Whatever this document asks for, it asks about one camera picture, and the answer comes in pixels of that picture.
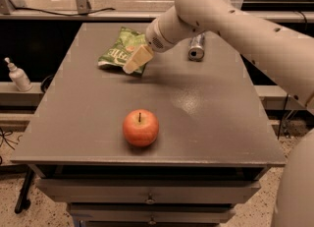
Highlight silver soda can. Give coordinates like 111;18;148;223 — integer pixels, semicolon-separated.
188;33;205;61

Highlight green jalapeno chip bag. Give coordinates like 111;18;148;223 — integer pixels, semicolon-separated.
97;27;145;69

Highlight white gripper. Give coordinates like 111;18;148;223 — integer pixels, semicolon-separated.
123;19;174;74

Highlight grey lower drawer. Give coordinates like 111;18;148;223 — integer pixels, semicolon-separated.
68;203;236;224

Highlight red apple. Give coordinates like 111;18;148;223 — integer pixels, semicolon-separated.
123;109;159;147

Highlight black cable on ledge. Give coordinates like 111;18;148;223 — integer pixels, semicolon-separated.
9;0;116;17

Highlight grey drawer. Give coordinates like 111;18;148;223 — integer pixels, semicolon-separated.
68;203;236;224
36;179;260;204

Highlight black table leg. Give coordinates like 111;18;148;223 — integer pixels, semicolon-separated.
14;168;34;214

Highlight grey upper drawer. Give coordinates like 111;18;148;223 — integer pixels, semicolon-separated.
36;179;260;204

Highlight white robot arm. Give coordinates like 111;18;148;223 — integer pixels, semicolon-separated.
124;0;314;227

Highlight white pump bottle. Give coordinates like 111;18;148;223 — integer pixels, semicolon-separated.
5;57;32;92

